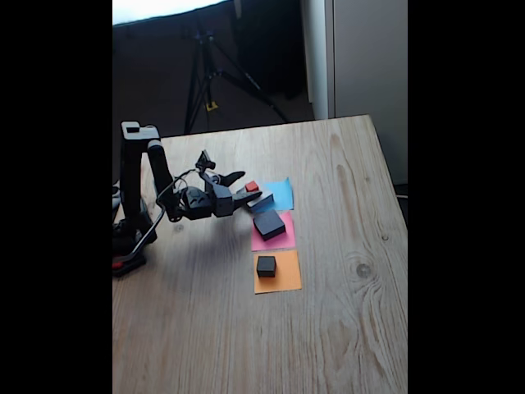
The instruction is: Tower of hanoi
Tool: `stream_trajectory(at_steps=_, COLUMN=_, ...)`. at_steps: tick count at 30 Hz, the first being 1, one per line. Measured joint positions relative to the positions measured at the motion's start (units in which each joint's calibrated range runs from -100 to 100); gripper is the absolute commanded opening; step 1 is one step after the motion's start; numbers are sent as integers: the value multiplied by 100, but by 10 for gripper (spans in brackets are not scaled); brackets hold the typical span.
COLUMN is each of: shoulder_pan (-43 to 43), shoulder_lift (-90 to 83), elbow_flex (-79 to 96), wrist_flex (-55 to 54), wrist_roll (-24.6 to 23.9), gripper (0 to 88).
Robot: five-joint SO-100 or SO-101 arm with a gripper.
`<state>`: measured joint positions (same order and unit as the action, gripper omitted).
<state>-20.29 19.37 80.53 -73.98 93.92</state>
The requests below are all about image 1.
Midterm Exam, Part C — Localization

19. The tall black tripod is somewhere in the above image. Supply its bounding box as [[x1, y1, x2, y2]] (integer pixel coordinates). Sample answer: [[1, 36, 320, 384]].
[[183, 24, 292, 135]]

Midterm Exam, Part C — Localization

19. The medium dark block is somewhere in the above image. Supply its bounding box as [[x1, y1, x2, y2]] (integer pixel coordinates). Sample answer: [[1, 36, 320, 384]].
[[252, 210, 286, 242]]

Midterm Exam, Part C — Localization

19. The orange paper sheet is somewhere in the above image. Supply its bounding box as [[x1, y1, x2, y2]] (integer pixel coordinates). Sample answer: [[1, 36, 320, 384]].
[[253, 249, 303, 296]]

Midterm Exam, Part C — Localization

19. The bright white light panel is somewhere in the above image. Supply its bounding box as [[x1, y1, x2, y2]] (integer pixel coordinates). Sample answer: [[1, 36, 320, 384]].
[[112, 0, 231, 26]]

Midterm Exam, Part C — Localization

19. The black camera cable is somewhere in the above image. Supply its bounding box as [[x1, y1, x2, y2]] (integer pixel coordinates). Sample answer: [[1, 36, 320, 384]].
[[112, 167, 203, 270]]

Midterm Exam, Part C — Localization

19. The large grey block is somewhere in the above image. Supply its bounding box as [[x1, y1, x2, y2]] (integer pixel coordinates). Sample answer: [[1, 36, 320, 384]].
[[244, 186, 276, 214]]

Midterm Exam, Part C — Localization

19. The small wrist camera board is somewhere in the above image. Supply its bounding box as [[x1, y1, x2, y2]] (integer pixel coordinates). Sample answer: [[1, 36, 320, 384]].
[[194, 149, 217, 172]]

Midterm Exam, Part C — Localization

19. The white cabinet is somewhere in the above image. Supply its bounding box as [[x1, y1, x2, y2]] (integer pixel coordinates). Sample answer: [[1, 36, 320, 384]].
[[300, 0, 409, 186]]

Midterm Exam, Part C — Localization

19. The pink paper sheet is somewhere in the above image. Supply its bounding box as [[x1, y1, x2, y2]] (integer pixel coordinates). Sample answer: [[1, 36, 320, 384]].
[[250, 211, 297, 252]]

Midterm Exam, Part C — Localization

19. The small dark cube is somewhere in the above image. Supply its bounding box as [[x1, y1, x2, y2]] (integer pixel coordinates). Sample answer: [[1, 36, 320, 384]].
[[256, 254, 279, 279]]

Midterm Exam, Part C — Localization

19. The blue paper sheet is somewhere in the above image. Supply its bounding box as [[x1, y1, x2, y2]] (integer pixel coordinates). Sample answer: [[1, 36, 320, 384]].
[[262, 176, 295, 212]]

